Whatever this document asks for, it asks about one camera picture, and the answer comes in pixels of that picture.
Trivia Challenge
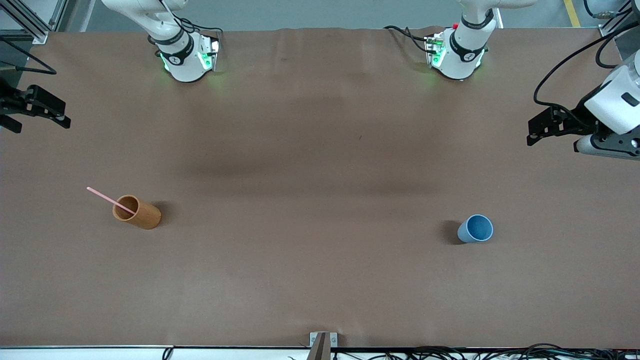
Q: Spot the pink chopstick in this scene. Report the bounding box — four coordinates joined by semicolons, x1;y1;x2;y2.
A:
86;186;137;215

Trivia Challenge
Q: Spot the blue plastic cup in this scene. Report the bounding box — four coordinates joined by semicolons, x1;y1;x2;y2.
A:
457;214;494;244

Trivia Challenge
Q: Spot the brown wooden cup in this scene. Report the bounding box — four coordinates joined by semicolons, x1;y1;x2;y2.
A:
112;194;162;230

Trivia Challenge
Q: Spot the brown table cloth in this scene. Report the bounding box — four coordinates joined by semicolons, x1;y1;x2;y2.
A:
0;26;640;349

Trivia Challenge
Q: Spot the thin black cable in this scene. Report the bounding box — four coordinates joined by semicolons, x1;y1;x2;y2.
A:
0;37;57;76

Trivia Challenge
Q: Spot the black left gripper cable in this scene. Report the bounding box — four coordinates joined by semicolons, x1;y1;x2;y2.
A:
532;20;640;118

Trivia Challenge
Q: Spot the aluminium frame profile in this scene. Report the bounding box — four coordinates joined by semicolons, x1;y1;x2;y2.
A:
0;0;69;45

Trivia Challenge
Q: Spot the grey metal frame post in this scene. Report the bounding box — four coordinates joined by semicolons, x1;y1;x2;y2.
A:
582;0;640;62

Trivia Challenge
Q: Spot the black left arm base cable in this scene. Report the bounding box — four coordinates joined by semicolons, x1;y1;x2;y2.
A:
384;25;432;54

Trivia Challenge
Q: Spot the black arm base cable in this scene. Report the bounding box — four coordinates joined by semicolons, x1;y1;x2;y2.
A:
159;0;224;41
384;25;432;54

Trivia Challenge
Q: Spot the black right arm base cable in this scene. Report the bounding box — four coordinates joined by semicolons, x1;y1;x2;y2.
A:
159;0;224;41

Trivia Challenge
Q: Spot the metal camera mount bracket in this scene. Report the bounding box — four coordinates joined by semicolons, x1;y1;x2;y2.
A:
309;332;338;360

